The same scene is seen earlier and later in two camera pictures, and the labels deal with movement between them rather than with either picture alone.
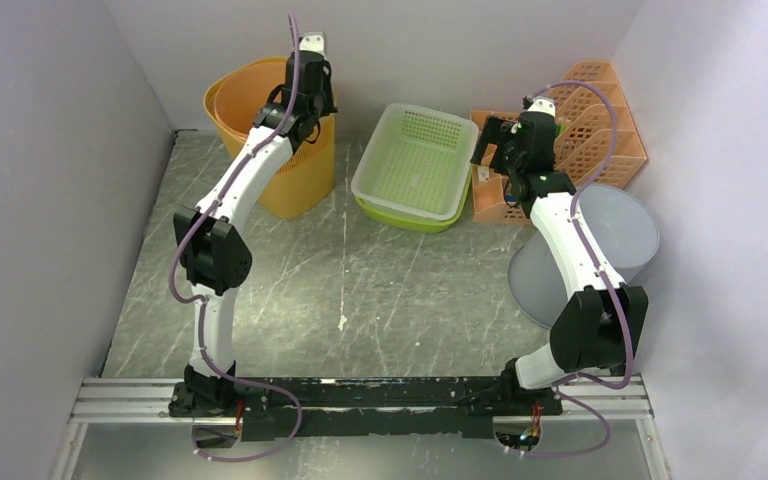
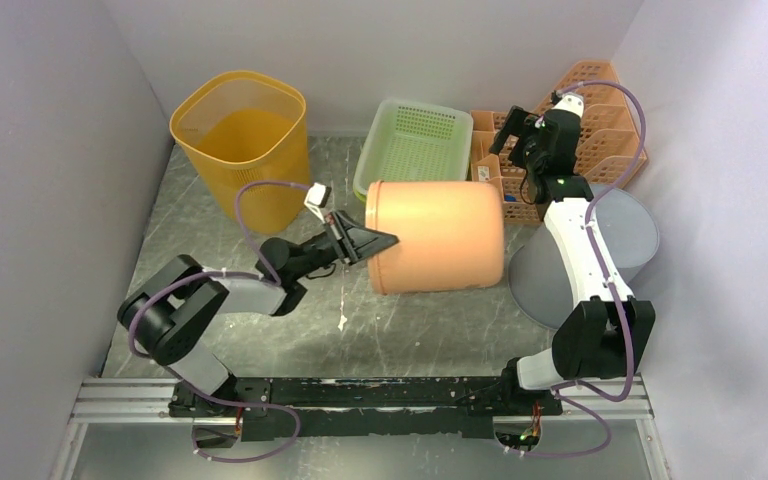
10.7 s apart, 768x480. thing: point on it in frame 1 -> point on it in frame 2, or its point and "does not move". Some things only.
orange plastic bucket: x=234 y=98 -> x=451 y=235
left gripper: x=329 y=109 -> x=353 y=242
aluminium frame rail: x=582 y=401 does not move
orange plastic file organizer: x=597 y=142 does not move
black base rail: x=387 y=408 does not move
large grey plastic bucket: x=624 y=231 does not move
